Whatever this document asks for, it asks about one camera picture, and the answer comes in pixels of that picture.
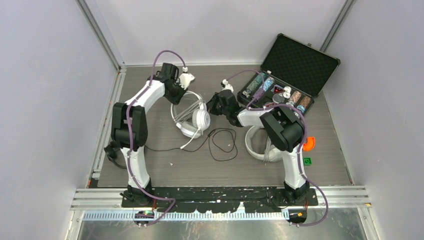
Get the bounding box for small white headphones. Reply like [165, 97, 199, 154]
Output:
[170, 90, 211, 139]

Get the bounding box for white headphone cable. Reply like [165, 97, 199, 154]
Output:
[173, 99, 208, 151]

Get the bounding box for black headphone cable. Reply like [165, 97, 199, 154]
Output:
[144, 128, 239, 163]

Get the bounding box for grey headphone cable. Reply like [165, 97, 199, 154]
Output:
[262, 135, 276, 164]

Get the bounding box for large white grey headphones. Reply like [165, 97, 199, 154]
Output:
[244, 126, 283, 162]

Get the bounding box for black headphones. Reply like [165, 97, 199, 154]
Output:
[103, 140, 127, 169]

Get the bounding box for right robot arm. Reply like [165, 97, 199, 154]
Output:
[206, 89, 310, 205]

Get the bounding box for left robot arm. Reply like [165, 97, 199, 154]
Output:
[111, 63, 195, 207]

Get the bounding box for black poker chip case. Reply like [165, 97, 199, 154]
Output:
[237, 33, 341, 114]

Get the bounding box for orange curved plastic piece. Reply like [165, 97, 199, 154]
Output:
[302, 136, 316, 152]

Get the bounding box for green lego brick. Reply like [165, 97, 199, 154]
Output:
[303, 157, 313, 166]

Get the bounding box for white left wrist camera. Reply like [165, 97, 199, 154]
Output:
[178, 66, 196, 90]

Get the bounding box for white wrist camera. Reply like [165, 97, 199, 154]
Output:
[178, 66, 196, 90]
[220, 79, 234, 93]

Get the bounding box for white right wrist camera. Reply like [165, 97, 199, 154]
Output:
[220, 79, 234, 93]

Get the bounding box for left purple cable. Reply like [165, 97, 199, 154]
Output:
[125, 50, 188, 226]

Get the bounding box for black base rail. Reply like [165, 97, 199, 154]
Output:
[120, 186, 319, 213]

